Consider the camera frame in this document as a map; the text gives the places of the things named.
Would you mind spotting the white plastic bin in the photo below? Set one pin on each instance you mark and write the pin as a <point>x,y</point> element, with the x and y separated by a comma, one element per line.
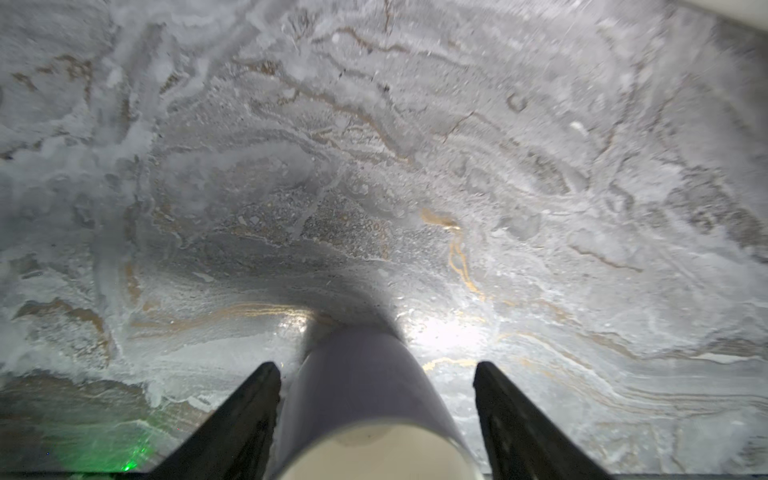
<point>751,14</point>

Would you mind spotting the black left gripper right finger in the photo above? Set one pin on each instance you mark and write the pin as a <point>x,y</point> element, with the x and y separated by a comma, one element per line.
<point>520,440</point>

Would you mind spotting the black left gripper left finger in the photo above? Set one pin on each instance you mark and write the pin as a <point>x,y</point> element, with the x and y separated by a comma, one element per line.
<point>235,441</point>

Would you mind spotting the purple mug white inside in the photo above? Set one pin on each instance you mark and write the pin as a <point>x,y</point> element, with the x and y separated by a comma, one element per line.
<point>361,407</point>

